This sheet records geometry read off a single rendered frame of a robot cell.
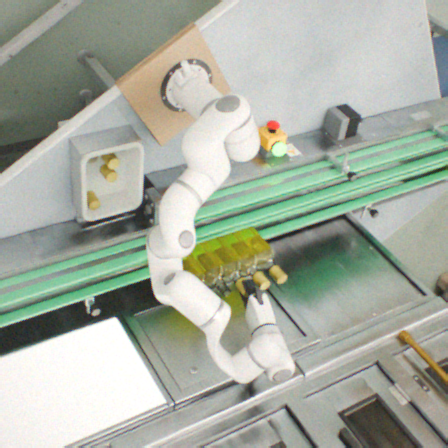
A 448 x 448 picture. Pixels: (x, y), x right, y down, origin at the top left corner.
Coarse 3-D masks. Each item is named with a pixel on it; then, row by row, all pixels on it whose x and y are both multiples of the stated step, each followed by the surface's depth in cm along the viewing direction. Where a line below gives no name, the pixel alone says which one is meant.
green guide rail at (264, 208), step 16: (400, 160) 231; (416, 160) 232; (432, 160) 233; (368, 176) 222; (384, 176) 223; (288, 192) 211; (304, 192) 212; (320, 192) 213; (336, 192) 214; (240, 208) 202; (256, 208) 204; (272, 208) 204; (288, 208) 205; (208, 224) 196; (224, 224) 196; (240, 224) 198
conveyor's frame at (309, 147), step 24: (384, 120) 232; (408, 120) 234; (432, 120) 236; (288, 144) 214; (312, 144) 216; (360, 144) 219; (240, 168) 202; (264, 168) 203; (288, 168) 207; (144, 192) 199; (144, 216) 195; (0, 240) 181; (24, 240) 182; (48, 240) 183; (72, 240) 184; (96, 240) 186; (120, 240) 188; (0, 264) 175; (24, 264) 176
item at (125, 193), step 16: (128, 144) 174; (96, 160) 180; (128, 160) 184; (96, 176) 184; (128, 176) 188; (96, 192) 187; (112, 192) 190; (128, 192) 191; (112, 208) 186; (128, 208) 187
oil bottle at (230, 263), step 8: (208, 240) 195; (216, 240) 195; (216, 248) 193; (224, 248) 193; (216, 256) 191; (224, 256) 191; (232, 256) 191; (224, 264) 188; (232, 264) 189; (240, 264) 190; (224, 272) 189; (232, 272) 188
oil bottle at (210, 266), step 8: (200, 248) 192; (208, 248) 192; (192, 256) 190; (200, 256) 189; (208, 256) 190; (200, 264) 187; (208, 264) 187; (216, 264) 188; (208, 272) 185; (216, 272) 186; (208, 280) 186
